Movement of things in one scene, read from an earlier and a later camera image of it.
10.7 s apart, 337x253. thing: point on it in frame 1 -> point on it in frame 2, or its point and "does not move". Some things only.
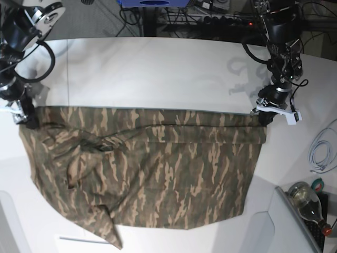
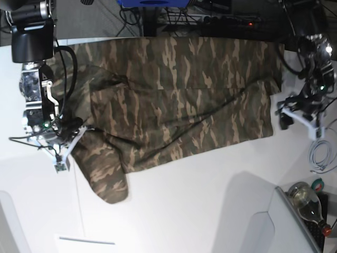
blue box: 154,3 does not move
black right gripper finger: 266,117 -> 285,120
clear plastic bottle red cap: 308,205 does not move
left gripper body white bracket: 18,115 -> 61,162
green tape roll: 317,185 does not move
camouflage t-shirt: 166,168 -> 144,101
